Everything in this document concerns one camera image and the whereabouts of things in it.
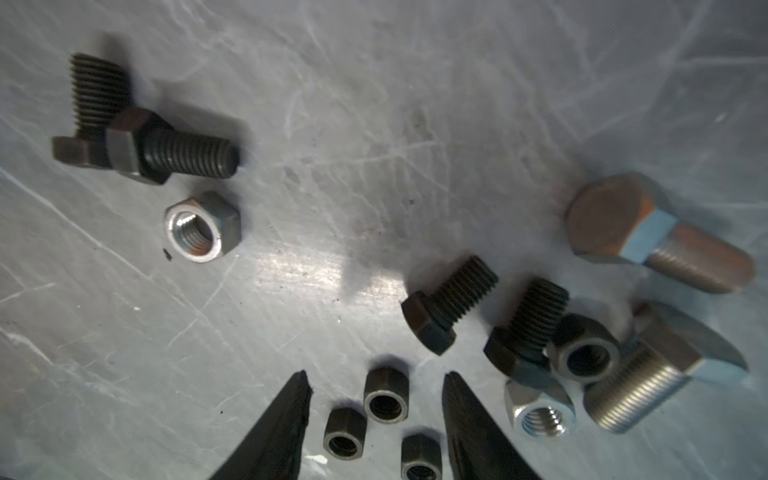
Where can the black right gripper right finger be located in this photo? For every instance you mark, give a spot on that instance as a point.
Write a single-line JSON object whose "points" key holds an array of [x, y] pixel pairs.
{"points": [[477, 447]]}

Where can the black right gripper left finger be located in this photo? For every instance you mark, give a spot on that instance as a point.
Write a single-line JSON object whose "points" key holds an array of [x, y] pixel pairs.
{"points": [[272, 449]]}

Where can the black hex nut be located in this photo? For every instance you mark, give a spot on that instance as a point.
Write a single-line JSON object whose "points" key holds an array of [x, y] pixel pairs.
{"points": [[421, 458], [386, 395], [345, 433]]}

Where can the silver hex nut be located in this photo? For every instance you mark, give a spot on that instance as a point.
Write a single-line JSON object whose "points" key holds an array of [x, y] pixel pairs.
{"points": [[583, 349], [203, 228], [547, 412]]}

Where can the silver hex bolt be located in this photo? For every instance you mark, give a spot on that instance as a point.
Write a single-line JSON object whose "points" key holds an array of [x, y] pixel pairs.
{"points": [[671, 350], [626, 218]]}

